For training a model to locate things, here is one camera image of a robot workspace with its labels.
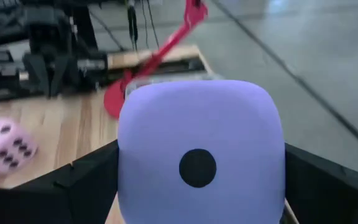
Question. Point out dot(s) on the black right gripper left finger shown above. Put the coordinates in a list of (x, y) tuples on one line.
[(57, 202)]

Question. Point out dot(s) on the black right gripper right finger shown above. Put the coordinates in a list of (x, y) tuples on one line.
[(328, 199)]

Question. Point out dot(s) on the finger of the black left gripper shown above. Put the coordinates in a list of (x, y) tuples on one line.
[(37, 73), (61, 74)]

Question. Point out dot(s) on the large pink foam die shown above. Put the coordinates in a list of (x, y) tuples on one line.
[(5, 146)]

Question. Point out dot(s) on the large purple foam die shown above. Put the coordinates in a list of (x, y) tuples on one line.
[(197, 118)]

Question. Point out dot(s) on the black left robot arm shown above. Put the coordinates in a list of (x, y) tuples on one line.
[(5, 18)]

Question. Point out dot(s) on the red desk lamp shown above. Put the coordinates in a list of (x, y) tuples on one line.
[(114, 99)]

